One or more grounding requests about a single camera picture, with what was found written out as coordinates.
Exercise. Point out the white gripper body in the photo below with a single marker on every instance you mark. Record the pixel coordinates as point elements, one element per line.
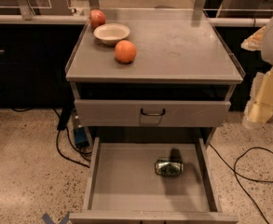
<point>259,77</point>

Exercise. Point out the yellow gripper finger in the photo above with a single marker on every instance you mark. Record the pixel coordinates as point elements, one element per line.
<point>255,41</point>
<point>262,109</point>

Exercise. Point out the green soda can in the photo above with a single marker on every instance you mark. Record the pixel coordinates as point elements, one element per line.
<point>168,168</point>

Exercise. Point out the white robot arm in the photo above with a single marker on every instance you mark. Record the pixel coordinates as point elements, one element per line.
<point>267,47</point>

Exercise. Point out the grey drawer cabinet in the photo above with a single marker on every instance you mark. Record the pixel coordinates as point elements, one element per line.
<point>179,58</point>

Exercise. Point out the open grey middle drawer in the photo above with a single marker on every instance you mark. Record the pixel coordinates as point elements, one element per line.
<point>123,187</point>

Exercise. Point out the closed grey top drawer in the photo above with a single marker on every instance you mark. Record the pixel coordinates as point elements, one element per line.
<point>127,113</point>

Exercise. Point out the dark background counter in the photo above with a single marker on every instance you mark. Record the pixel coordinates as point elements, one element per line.
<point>33,56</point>

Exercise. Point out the orange fruit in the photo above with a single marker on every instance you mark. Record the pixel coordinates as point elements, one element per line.
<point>125,51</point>

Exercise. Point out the white bowl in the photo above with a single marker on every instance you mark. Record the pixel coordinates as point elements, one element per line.
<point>110,34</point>

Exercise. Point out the red apple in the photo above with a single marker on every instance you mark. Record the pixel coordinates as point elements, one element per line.
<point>96,18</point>

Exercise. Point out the blue box on floor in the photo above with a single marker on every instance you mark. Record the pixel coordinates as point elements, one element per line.
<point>80,137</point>

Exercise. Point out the blue tape cross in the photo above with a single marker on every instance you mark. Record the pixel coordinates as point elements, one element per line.
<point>48,219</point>

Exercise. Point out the black drawer handle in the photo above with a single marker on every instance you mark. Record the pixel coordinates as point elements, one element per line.
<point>153,114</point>

